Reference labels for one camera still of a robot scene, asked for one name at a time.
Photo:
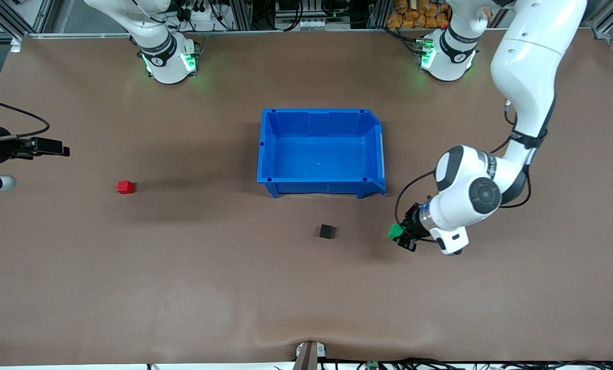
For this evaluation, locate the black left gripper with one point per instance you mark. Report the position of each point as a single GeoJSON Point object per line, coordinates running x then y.
{"type": "Point", "coordinates": [414, 221]}

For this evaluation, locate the green cube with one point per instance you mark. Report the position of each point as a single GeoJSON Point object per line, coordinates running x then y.
{"type": "Point", "coordinates": [395, 232]}

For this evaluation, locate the red cube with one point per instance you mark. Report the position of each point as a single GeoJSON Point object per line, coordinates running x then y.
{"type": "Point", "coordinates": [125, 187]}

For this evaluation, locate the black cube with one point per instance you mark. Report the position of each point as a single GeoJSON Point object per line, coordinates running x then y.
{"type": "Point", "coordinates": [326, 232]}

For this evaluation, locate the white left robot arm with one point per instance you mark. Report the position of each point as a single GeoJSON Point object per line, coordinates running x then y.
{"type": "Point", "coordinates": [527, 61]}

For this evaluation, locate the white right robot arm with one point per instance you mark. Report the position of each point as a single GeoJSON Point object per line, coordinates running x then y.
{"type": "Point", "coordinates": [165, 61]}

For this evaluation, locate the blue plastic storage bin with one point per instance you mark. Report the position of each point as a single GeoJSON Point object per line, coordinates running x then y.
{"type": "Point", "coordinates": [319, 154]}

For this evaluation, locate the small green circuit board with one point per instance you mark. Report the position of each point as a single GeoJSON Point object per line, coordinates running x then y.
{"type": "Point", "coordinates": [372, 365]}

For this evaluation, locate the table cover mat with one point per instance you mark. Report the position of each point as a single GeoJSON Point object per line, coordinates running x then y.
{"type": "Point", "coordinates": [183, 288]}

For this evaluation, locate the white power strip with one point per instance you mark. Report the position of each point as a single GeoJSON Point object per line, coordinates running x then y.
{"type": "Point", "coordinates": [203, 23]}

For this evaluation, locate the bag of orange snacks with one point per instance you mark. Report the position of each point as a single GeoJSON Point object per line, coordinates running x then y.
{"type": "Point", "coordinates": [409, 15]}

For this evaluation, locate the white corner bracket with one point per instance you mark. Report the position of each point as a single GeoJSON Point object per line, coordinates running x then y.
{"type": "Point", "coordinates": [16, 45]}

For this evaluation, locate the aluminium frame structure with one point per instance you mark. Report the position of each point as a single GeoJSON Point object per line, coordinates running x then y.
{"type": "Point", "coordinates": [612, 25]}
{"type": "Point", "coordinates": [23, 20]}

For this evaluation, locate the metal camera mount clamp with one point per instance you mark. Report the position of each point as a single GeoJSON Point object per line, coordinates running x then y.
{"type": "Point", "coordinates": [306, 359]}

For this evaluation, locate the aluminium frame post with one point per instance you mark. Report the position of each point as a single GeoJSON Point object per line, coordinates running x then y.
{"type": "Point", "coordinates": [240, 15]}
{"type": "Point", "coordinates": [378, 13]}

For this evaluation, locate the metal table edge rail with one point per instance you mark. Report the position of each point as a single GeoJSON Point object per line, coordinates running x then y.
{"type": "Point", "coordinates": [311, 32]}

